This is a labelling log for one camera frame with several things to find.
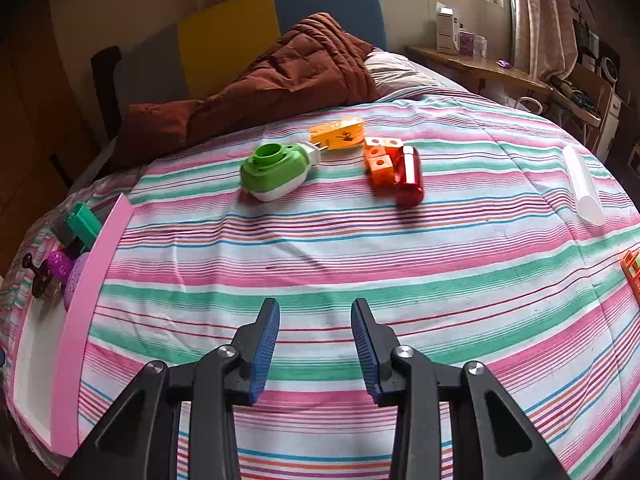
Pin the grey yellow blue headboard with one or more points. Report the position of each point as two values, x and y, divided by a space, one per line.
197 56

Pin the pink rimmed white tray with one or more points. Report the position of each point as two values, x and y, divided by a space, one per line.
51 341

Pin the dark brown flower ornament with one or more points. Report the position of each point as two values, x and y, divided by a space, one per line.
42 279

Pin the orange plastic rack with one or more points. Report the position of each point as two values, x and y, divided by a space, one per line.
631 267

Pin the translucent white tube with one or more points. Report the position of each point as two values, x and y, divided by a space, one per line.
586 198

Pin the red cylindrical toy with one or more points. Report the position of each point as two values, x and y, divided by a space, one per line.
408 176

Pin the yellow orange plastic tool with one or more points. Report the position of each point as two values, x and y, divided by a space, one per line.
340 134

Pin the green plastic holder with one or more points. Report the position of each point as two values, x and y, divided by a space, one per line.
84 224

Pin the pink curtain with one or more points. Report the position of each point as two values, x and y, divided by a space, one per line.
544 43

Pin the white pillow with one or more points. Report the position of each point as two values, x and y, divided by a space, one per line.
396 77

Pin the rust brown quilted blanket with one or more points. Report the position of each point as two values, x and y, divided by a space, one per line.
315 64

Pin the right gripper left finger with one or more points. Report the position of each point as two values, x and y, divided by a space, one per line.
255 343

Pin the wooden side table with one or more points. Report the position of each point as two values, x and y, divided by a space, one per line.
475 72

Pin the striped bed cover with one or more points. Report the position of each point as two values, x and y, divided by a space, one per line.
494 265

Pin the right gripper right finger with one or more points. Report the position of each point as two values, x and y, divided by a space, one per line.
375 344

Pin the white carton box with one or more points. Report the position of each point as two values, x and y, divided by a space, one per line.
447 29

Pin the purple small box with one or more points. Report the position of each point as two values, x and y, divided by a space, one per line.
466 42

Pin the green plug-in device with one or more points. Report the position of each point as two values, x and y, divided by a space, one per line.
275 170

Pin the magenta plastic cone toy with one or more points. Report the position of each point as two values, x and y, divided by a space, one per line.
60 266

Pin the orange linked cubes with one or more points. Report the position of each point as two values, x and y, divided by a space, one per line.
379 154

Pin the purple egg-shaped case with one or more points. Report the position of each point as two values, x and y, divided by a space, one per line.
73 279

